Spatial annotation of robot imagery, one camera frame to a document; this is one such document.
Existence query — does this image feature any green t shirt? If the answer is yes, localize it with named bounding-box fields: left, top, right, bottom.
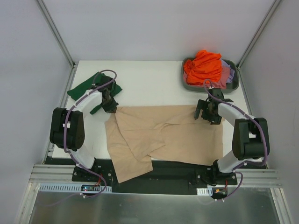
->
left=67, top=70, right=122, bottom=116

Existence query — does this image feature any beige t shirt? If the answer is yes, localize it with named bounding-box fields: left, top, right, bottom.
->
left=105, top=105, right=223, bottom=183

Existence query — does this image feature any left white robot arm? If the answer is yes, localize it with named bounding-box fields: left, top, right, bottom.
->
left=50, top=76, right=118, bottom=182

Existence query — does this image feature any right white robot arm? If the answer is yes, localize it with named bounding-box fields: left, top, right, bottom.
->
left=194, top=88, right=270, bottom=186

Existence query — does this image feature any grey laundry basket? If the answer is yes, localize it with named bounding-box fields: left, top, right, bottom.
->
left=181, top=56, right=239, bottom=95

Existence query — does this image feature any pink t shirt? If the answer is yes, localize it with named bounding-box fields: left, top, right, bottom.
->
left=183, top=66, right=231, bottom=89

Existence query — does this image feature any orange t shirt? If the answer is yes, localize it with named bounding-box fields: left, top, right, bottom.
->
left=183, top=50, right=222, bottom=86

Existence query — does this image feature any lavender t shirt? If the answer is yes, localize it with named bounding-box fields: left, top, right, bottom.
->
left=221, top=59, right=235, bottom=84

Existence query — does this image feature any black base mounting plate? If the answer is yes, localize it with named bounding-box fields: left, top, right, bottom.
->
left=44, top=157, right=268, bottom=195

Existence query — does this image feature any left aluminium frame post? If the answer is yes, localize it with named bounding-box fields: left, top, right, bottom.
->
left=35, top=0, right=76, bottom=68

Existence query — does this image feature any aluminium frame post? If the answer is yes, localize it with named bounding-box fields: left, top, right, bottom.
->
left=237, top=0, right=283, bottom=70
left=35, top=0, right=76, bottom=68

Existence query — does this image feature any right white cable duct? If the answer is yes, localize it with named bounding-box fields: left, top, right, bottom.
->
left=197, top=186, right=228, bottom=196

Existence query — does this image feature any white cable duct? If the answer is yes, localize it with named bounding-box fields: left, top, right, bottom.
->
left=39, top=183, right=112, bottom=194
left=197, top=186, right=228, bottom=196

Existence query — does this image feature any front aluminium rail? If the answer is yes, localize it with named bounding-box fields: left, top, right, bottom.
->
left=29, top=164, right=282, bottom=188

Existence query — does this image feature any left white cable duct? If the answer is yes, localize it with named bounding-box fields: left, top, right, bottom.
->
left=39, top=183, right=112, bottom=194

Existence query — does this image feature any right aluminium frame post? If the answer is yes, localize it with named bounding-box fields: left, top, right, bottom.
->
left=237, top=0, right=283, bottom=70

